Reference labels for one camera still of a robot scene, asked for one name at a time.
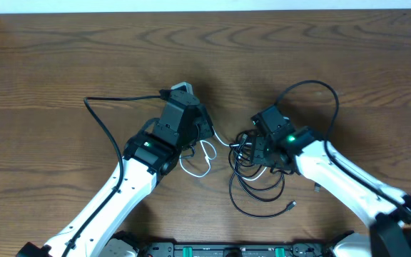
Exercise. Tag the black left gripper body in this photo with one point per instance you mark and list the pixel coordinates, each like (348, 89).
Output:
(205, 121)

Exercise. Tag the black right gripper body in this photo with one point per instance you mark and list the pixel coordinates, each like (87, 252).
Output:
(261, 153)

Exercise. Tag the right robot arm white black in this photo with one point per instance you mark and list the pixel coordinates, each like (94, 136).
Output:
(384, 209)

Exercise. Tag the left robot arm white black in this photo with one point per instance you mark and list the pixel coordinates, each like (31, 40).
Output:
(146, 159)

